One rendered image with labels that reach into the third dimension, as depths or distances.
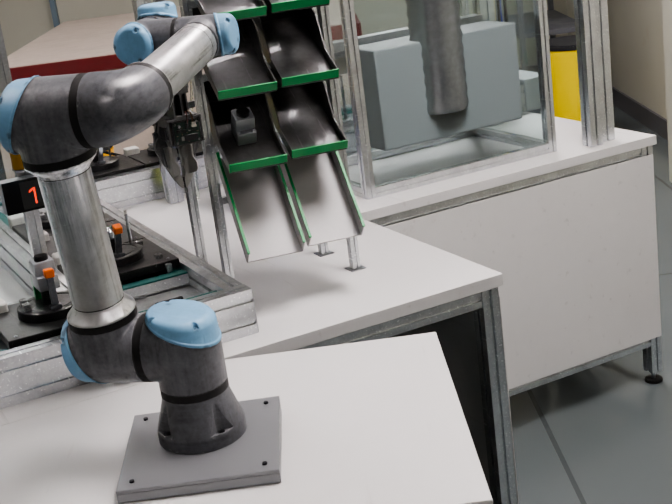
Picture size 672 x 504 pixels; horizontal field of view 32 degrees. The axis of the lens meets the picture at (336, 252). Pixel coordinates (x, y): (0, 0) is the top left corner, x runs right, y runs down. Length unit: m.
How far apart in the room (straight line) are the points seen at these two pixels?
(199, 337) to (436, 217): 1.66
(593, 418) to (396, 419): 1.95
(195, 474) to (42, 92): 0.65
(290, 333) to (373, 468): 0.66
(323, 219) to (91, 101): 1.02
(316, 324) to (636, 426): 1.62
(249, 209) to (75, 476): 0.85
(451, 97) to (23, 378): 1.69
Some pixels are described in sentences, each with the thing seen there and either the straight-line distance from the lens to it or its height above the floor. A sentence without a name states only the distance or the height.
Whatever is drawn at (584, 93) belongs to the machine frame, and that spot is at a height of 1.03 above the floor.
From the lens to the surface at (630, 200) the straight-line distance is 3.94.
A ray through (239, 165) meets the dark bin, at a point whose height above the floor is 1.20.
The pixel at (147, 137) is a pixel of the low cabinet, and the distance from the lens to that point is 7.01.
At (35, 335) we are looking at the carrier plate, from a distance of 2.48.
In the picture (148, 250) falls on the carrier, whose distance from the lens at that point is 2.91.
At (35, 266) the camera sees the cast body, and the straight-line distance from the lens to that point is 2.54.
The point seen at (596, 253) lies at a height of 0.53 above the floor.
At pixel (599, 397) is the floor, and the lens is 4.13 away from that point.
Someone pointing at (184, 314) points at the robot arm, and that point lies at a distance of 1.98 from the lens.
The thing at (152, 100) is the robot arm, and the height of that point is 1.48.
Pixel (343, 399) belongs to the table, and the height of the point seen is 0.86.
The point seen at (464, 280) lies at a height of 0.86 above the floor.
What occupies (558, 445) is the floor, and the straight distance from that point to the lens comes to 3.83.
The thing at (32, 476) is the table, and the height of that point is 0.86.
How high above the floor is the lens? 1.76
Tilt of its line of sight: 17 degrees down
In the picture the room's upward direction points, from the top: 7 degrees counter-clockwise
